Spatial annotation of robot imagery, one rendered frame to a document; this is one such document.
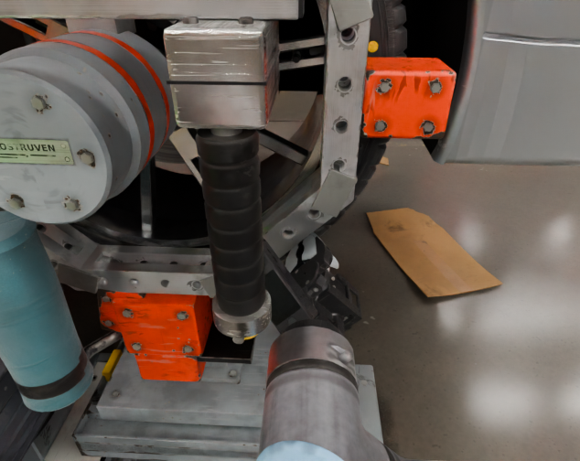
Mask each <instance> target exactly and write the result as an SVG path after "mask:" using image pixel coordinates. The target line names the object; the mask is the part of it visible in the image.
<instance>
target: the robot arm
mask: <svg viewBox="0 0 580 461"><path fill-rule="evenodd" d="M263 257H264V279H265V284H264V285H265V289H266V290H267V291H268V293H269V294H270V296H271V306H272V318H271V321H272V322H273V324H274V326H275V327H276V328H277V330H278V331H279V333H280V334H281V335H280V336H279V337H278V338H277V339H276V340H275V341H274V342H273V344H272V346H271V348H270V353H269V360H268V369H267V376H266V391H265V399H264V407H263V421H262V430H261V437H260V445H259V453H258V458H257V460H256V461H438V460H417V459H406V458H403V457H400V456H398V455H397V454H396V453H394V452H393V451H392V450H391V449H390V448H389V447H387V446H386V445H384V444H383V443H382V442H381V441H379V440H378V439H377V438H376V437H375V436H373V435H372V434H370V433H369V432H367V431H366V430H365V429H364V428H363V426H362V424H361V418H360V399H359V392H358V384H357V380H356V371H355V359H354V353H353V348H352V346H351V345H350V343H349V341H348V340H346V339H345V332H346V331H348V330H349V329H351V327H352V325H353V324H355V323H357V322H358V321H360V320H362V316H361V310H360V296H359V290H357V289H356V288H355V287H354V286H353V285H352V284H350V283H349V282H348V281H347V280H346V279H345V278H344V277H343V276H341V275H340V274H339V273H337V274H335V275H333V274H332V273H331V272H330V271H329V266H330V267H333V268H336V269H338V261H337V259H336V258H335V257H334V256H333V255H332V252H331V250H330V249H329V248H328V246H327V245H326V244H325V243H324V242H323V241H322V240H321V239H320V238H319V237H318V236H317V235H316V234H315V233H314V232H313V233H311V234H310V235H309V236H307V237H306V238H305V239H304V240H302V241H301V242H299V243H298V244H297V245H296V246H295V247H294V248H293V249H291V251H290V252H289V254H288V256H287V258H286V261H284V263H282V261H281V260H280V259H279V257H278V256H277V255H276V253H275V252H274V250H273V249H272V248H271V246H270V245H269V243H268V242H267V241H266V240H265V239H263ZM351 293H353V294H354V295H355V296H356V302H357V306H354V305H353V304H352V298H351ZM350 320H351V322H349V321H350ZM348 322H349V323H348ZM346 323H348V324H347V325H345V324H346ZM344 325H345V326H344Z"/></svg>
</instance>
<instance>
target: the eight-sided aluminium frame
mask: <svg viewBox="0 0 580 461"><path fill-rule="evenodd" d="M371 18H373V11H372V0H328V1H327V23H326V44H325V66H324V87H323V108H322V130H321V151H320V168H318V169H317V170H316V171H315V172H314V173H313V174H311V175H310V176H309V177H308V178H307V179H305V180H304V181H303V182H302V183H301V184H300V185H298V186H297V187H296V188H295V189H294V190H293V191H291V192H290V193H289V194H288V195H287V196H286V197H284V198H283V199H282V200H281V201H280V202H278V203H277V204H276V205H275V206H274V207H273V208H272V209H270V210H269V211H268V212H267V213H266V214H264V215H263V216H262V219H263V238H264V239H265V240H266V241H267V242H268V243H269V245H270V246H271V248H272V249H273V250H274V252H275V253H276V255H277V256H278V257H279V259H280V258H281V257H282V256H284V255H285V254H286V253H287V252H289V251H290V250H291V249H293V248H294V247H295V246H296V245H297V244H298V243H299V242H301V241H302V240H304V239H305V238H306V237H307V236H309V235H310V234H311V233H313V232H314V231H315V230H317V229H318V228H319V227H321V226H322V225H323V224H324V223H326V222H327V221H328V220H330V219H331V218H332V217H337V216H338V214H339V212H340V211H341V210H343V209H344V208H345V207H347V206H348V204H350V203H351V202H352V201H353V199H354V191H355V184H356V183H357V181H358V179H357V173H356V172H357V162H358V152H359V142H360V124H361V115H362V104H363V95H364V85H365V76H366V66H367V57H368V47H369V37H370V28H371ZM350 27H351V29H350V31H349V33H347V34H342V33H341V32H342V31H343V30H345V29H347V28H350ZM0 211H7V210H5V209H2V208H1V207H0ZM37 230H38V236H39V238H40V239H41V241H42V243H43V245H44V247H45V250H46V252H47V254H48V257H49V259H50V261H51V263H52V265H53V267H54V270H55V272H56V274H57V277H58V278H59V282H60V283H63V284H67V285H68V286H70V287H71V288H73V289H74V290H77V291H88V292H91V293H94V294H96V293H97V291H98V289H104V290H110V291H115V292H125V293H146V294H171V295H208V296H209V297H210V298H212V297H214V295H215V294H216V289H215V284H214V277H213V274H214V273H213V270H212V262H211V255H210V249H209V248H180V247H152V246H123V245H101V244H99V243H96V242H94V241H92V240H91V239H89V238H88V237H87V236H85V235H84V234H82V233H81V232H79V231H78V230H76V229H74V228H73V227H72V226H70V225H69V224H45V223H40V222H37Z"/></svg>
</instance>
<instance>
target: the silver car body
mask: <svg viewBox="0 0 580 461"><path fill-rule="evenodd" d="M482 33H483V38H482V39H481V45H480V51H479V56H478V65H477V70H476V75H475V79H474V83H473V87H472V91H471V94H470V98H469V102H468V105H467V110H466V113H465V116H464V119H463V122H462V124H461V127H460V129H459V132H458V134H457V137H456V141H455V142H454V145H453V147H452V149H451V152H450V154H449V155H448V157H447V158H446V161H445V164H466V165H507V166H580V0H486V6H485V16H484V24H483V32H482Z"/></svg>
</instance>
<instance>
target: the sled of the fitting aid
mask: <svg viewBox="0 0 580 461"><path fill-rule="evenodd" d="M124 349H125V344H124V338H122V339H121V341H120V343H119V345H118V347H117V349H114V350H113V353H112V355H111V357H110V358H109V360H108V362H107V363H106V365H105V367H104V369H103V371H102V378H101V380H100V382H99V384H98V386H97V388H96V389H95V391H94V393H93V395H92V397H91V399H90V401H89V403H88V405H87V407H86V409H85V411H84V413H83V415H82V417H81V418H80V420H79V422H78V424H77V426H76V428H75V430H74V432H73V434H72V438H73V440H74V442H75V444H76V446H77V447H78V449H79V451H80V453H81V455H82V456H103V457H119V458H135V459H152V460H168V461H256V460H257V458H258V453H259V445H260V437H261V430H262V427H249V426H231V425H214V424H196V423H161V422H144V421H126V420H108V419H102V418H101V416H100V415H99V412H98V410H97V408H96V406H97V403H98V401H99V400H100V398H101V396H102V393H103V391H104V389H105V387H106V385H107V383H108V381H109V379H110V378H111V376H112V374H113V371H114V369H115V367H116V365H117V363H118V361H119V359H120V357H121V356H122V354H123V352H124Z"/></svg>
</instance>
